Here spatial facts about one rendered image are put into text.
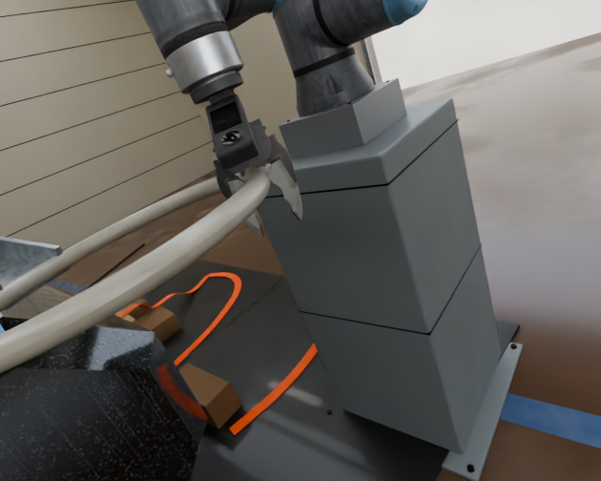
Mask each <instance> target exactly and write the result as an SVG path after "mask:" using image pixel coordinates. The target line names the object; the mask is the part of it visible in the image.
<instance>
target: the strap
mask: <svg viewBox="0 0 601 481"><path fill-rule="evenodd" d="M209 277H227V278H230V279H231V280H232V281H233V282H234V283H235V290H234V293H233V295H232V297H231V299H230V300H229V302H228V303H227V304H226V305H225V307H224V308H223V309H222V311H221V312H220V313H219V315H218V316H217V317H216V319H215V320H214V321H213V322H212V323H211V324H210V326H209V327H208V328H207V329H206V330H205V331H204V332H203V333H202V334H201V335H200V336H199V338H198V339H197V340H196V341H195V342H194V343H193V344H192V345H191V346H190V347H188V348H187V349H186V350H185V351H184V352H183V353H182V354H181V355H180V356H179V357H178V358H177V359H176V360H175V361H174V363H175V365H176V366H178V365H179V364H180V363H181V362H182V361H183V360H184V359H185V358H186V357H187V356H188V355H189V354H190V353H191V352H192V351H193V350H194V349H195V348H196V347H197V346H198V345H199V344H200V343H201V342H202V341H203V340H204V339H205V338H206V337H207V336H208V335H209V334H210V332H211V331H212V330H213V329H214V328H215V327H216V326H217V324H218V323H219V322H220V321H221V319H222V318H223V317H224V316H225V314H226V313H227V312H228V310H229V309H230V308H231V306H232V305H233V303H234V302H235V300H236V299H237V297H238V294H239V292H240V289H241V280H240V278H239V277H238V276H237V275H235V274H233V273H228V272H222V273H210V274H209V275H207V276H205V277H204V278H203V279H202V280H201V281H200V282H199V283H198V285H197V286H196V287H194V288H193V289H192V290H191V291H189V292H187V293H192V292H194V291H196V290H197V289H198V288H200V287H201V286H202V285H203V283H204V282H205V281H206V280H207V279H208V278H209ZM176 294H185V293H176ZM174 295H175V294H171V295H168V296H167V297H165V298H164V299H162V300H161V301H160V302H158V303H157V304H155V305H154V306H152V307H150V306H148V305H145V304H135V305H132V306H131V307H129V308H128V309H126V310H125V311H124V312H123V313H121V314H120V315H119V316H118V317H121V318H123V317H124V316H125V315H126V314H127V313H128V312H130V311H131V310H132V309H133V308H135V307H136V306H140V307H143V308H145V309H148V308H156V307H158V306H159V305H161V304H162V303H164V302H165V301H166V300H168V299H169V298H171V297H172V296H174ZM317 352H318V350H317V349H316V347H315V344H312V346H311V347H310V348H309V350H308V351H307V353H306V354H305V355H304V357H303V358H302V359H301V360H300V362H299V363H298V364H297V366H296V367H295V368H294V369H293V370H292V371H291V372H290V374H289V375H288V376H287V377H286V378H285V379H284V380H283V381H282V382H281V383H280V384H279V385H278V386H277V387H276V388H275V389H274V390H273V391H272V392H271V393H270V394H269V395H268V396H267V397H265V398H264V399H263V400H262V401H261V402H260V403H258V404H257V405H256V406H255V407H254V408H252V409H251V410H250V411H249V412H248V413H246V414H245V415H244V416H243V417H242V418H240V419H239V420H238V421H237V422H236V423H234V425H232V426H231V427H230V428H229V429H230V430H231V431H232V432H233V433H234V435H236V434H237V433H239V432H240V431H241V430H242V429H243V428H245V427H246V426H247V425H248V424H249V423H250V422H252V421H253V420H254V419H255V418H256V417H257V416H259V415H260V414H261V413H262V412H263V411H264V410H266V409H267V408H268V407H269V406H270V405H271V404H272V403H274V402H275V401H276V400H277V399H278V398H279V397H280V396H281V395H282V393H283V392H284V391H285V390H286V389H288V388H289V387H290V386H291V385H292V384H293V383H294V381H295V380H296V379H297V378H298V377H299V376H300V375H301V373H302V372H303V371H304V370H305V368H306V367H307V366H308V365H309V363H310V362H311V361H312V359H313V358H314V357H315V355H316V354H317Z"/></svg>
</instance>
